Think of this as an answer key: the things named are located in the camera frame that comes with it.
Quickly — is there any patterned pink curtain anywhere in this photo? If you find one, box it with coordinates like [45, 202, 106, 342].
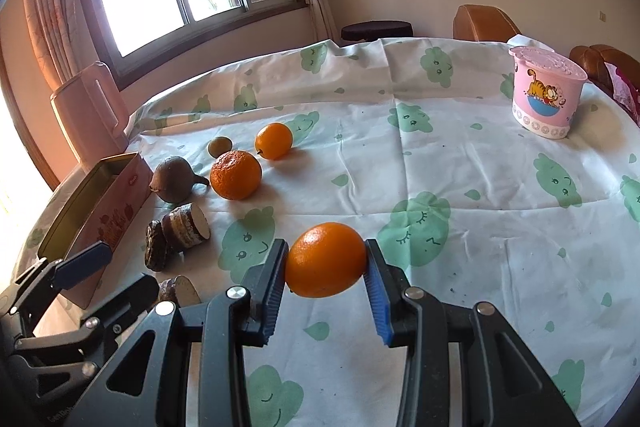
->
[20, 0, 108, 95]

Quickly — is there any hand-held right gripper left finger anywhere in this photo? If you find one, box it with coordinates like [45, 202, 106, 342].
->
[65, 238, 291, 427]

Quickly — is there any small smooth orange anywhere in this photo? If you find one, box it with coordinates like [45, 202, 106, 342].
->
[255, 122, 294, 160]

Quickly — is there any pink cloth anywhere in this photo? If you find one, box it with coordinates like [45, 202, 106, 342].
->
[602, 61, 640, 128]

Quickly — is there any bumpy mandarin orange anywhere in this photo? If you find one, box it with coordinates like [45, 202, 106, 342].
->
[210, 150, 263, 201]

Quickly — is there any dark round stool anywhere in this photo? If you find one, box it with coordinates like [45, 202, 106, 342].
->
[341, 21, 415, 48]

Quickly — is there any pink electric kettle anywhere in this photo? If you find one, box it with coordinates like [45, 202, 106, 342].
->
[50, 61, 132, 168]

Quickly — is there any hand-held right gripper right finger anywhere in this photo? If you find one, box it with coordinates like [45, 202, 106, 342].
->
[364, 238, 583, 427]

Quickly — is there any white tablecloth green cloud print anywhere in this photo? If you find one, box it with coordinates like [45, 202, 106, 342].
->
[20, 36, 640, 427]

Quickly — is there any pink tin box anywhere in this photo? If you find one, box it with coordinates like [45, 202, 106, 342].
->
[37, 152, 155, 310]

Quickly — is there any small olive-brown fruit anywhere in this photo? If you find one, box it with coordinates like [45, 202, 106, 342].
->
[208, 136, 233, 158]

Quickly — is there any large smooth orange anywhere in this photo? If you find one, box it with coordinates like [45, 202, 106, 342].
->
[284, 222, 368, 299]

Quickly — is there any brown round root vegetable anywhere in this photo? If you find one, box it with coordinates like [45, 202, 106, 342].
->
[150, 155, 211, 204]

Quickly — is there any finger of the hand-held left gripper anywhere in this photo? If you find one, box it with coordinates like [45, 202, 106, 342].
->
[0, 241, 113, 324]
[14, 273, 161, 362]

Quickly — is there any pink cartoon cat cup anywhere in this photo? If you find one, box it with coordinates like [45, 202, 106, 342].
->
[508, 45, 588, 141]

